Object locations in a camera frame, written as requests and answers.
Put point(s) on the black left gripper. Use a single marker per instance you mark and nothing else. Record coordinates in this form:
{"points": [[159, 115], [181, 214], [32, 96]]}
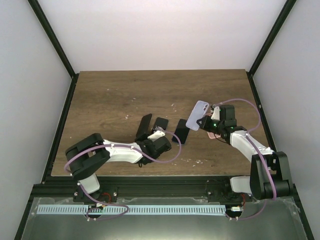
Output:
{"points": [[141, 137]]}

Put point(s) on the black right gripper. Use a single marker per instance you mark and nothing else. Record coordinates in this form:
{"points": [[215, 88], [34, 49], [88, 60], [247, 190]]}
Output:
{"points": [[205, 125]]}

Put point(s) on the teal phone black screen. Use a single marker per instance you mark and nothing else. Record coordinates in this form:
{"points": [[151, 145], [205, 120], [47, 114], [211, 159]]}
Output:
{"points": [[160, 123]]}

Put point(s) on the blue phone black screen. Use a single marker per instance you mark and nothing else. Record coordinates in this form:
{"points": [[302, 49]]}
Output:
{"points": [[182, 131]]}

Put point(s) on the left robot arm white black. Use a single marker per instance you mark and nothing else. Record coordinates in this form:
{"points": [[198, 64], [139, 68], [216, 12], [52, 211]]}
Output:
{"points": [[88, 155]]}

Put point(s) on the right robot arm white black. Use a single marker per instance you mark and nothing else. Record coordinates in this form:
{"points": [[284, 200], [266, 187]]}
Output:
{"points": [[270, 175]]}

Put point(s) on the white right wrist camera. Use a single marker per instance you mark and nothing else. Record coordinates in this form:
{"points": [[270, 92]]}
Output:
{"points": [[215, 112]]}

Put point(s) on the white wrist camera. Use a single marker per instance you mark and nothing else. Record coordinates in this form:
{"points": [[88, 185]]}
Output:
{"points": [[157, 133], [215, 112]]}

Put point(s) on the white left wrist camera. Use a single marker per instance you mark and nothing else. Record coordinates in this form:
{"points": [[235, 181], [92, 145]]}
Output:
{"points": [[157, 133]]}

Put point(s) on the black frame post left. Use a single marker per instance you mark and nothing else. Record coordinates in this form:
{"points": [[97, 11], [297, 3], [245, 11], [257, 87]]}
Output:
{"points": [[44, 22]]}

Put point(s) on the black frame post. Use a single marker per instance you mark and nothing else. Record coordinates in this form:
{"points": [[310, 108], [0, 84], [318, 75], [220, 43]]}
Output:
{"points": [[280, 20], [44, 22]]}

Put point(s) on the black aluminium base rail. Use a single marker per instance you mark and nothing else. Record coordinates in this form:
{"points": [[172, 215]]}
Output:
{"points": [[212, 188]]}

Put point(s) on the light blue slotted cable duct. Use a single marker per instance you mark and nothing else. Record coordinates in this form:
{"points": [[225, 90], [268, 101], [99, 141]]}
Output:
{"points": [[203, 210]]}

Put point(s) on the black frame post right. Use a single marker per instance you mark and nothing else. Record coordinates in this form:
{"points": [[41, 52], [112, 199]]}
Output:
{"points": [[280, 20]]}

